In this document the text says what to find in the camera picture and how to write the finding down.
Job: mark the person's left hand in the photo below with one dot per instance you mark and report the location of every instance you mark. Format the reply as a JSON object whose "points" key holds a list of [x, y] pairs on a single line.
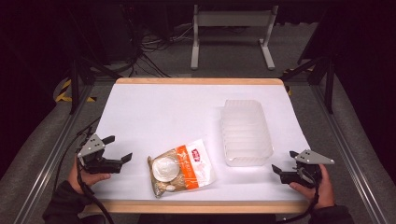
{"points": [[77, 180]]}

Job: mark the yellow and black floor tape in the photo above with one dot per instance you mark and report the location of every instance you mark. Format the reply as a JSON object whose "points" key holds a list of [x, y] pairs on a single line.
{"points": [[289, 90], [63, 91]]}

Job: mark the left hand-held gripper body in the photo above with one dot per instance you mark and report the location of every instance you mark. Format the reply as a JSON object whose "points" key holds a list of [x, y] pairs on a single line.
{"points": [[93, 147]]}

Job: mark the person's right hand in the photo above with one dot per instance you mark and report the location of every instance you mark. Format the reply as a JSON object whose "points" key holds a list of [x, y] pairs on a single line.
{"points": [[323, 193]]}

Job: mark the white metal stand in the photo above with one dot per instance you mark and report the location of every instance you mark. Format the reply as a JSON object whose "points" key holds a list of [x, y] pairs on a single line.
{"points": [[232, 18]]}

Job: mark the black metal stand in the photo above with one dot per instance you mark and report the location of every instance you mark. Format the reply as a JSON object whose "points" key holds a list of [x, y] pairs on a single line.
{"points": [[329, 84], [74, 84]]}

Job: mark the orange and white snack packet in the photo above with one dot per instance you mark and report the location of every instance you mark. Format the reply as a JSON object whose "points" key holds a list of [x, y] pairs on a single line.
{"points": [[183, 169]]}

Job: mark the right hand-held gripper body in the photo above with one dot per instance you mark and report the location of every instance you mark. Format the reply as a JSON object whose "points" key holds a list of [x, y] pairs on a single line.
{"points": [[311, 159]]}

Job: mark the aluminium frame rail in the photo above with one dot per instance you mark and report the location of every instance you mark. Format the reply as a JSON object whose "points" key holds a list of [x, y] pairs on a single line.
{"points": [[348, 149], [53, 155]]}

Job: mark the clear plastic container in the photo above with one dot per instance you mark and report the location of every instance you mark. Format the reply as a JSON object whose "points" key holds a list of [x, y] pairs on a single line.
{"points": [[246, 133]]}

